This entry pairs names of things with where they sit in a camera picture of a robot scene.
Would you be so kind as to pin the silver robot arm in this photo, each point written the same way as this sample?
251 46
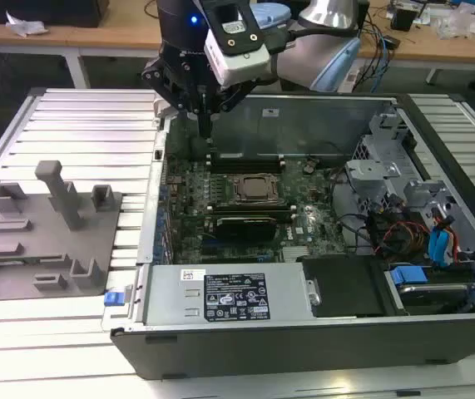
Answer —
303 62

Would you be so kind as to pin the black RAM slot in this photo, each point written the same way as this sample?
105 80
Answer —
253 208
245 172
253 212
253 204
287 216

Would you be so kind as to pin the wooden desk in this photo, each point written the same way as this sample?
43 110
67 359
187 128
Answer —
95 37
428 50

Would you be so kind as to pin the white case sticker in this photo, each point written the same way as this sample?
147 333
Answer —
270 112

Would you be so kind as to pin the large black equipment case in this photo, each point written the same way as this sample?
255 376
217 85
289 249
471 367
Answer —
41 12

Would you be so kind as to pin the crumpled white paper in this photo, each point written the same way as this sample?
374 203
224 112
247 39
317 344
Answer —
27 27

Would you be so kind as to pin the silver CPU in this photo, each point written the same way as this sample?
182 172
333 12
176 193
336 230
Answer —
258 188

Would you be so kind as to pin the white power strip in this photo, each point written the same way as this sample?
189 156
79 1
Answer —
350 79

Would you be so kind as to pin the coin cell battery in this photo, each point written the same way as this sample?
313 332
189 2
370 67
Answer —
310 166

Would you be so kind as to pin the black graphics card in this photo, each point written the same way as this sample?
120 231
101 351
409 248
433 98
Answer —
245 228

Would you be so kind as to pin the small black box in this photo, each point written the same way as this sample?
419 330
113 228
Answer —
403 18

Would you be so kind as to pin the grey metal drive cage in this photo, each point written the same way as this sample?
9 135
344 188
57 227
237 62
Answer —
366 174

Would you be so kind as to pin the green motherboard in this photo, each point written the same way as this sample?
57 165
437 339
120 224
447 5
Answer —
320 234

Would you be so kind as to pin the grey parts rack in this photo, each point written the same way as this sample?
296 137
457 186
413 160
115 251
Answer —
54 241

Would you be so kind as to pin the silver finned heatsink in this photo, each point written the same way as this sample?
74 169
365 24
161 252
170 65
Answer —
299 254

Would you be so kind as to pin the grey power supply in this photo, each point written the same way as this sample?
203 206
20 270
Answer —
170 299

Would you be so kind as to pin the clear plastic bags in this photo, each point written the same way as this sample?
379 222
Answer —
457 25

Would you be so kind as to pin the blue case latch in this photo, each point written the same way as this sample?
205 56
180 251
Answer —
114 299

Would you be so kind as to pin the black plastic cover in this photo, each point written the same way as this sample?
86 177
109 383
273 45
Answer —
345 287

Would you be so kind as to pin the black PC case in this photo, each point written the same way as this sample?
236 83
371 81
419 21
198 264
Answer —
262 353

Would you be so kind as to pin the blue disk carrier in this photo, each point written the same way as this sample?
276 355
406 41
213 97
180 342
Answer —
407 276

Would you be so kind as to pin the silver hard disk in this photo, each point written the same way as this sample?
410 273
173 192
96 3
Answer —
432 293

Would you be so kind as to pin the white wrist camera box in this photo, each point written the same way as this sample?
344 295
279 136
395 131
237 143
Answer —
237 62

